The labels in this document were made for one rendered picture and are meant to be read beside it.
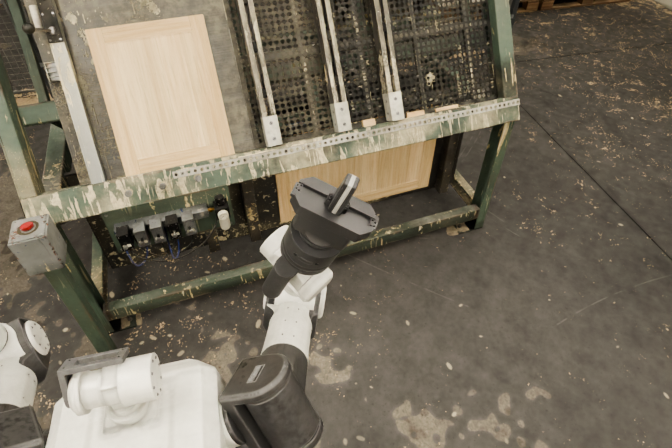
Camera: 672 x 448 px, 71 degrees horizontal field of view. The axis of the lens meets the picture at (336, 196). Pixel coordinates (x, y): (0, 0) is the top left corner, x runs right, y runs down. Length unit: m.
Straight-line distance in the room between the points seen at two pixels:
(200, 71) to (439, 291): 1.64
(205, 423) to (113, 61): 1.53
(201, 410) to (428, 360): 1.71
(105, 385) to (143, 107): 1.42
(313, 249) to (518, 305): 2.11
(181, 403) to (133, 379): 0.12
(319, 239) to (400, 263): 2.07
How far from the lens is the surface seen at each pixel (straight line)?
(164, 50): 2.04
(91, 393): 0.78
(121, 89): 2.04
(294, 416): 0.83
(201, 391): 0.84
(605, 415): 2.56
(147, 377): 0.75
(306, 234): 0.67
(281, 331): 0.93
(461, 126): 2.33
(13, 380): 1.07
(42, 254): 1.93
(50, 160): 2.47
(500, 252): 2.92
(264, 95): 1.99
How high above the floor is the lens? 2.11
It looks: 43 degrees down
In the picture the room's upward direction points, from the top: straight up
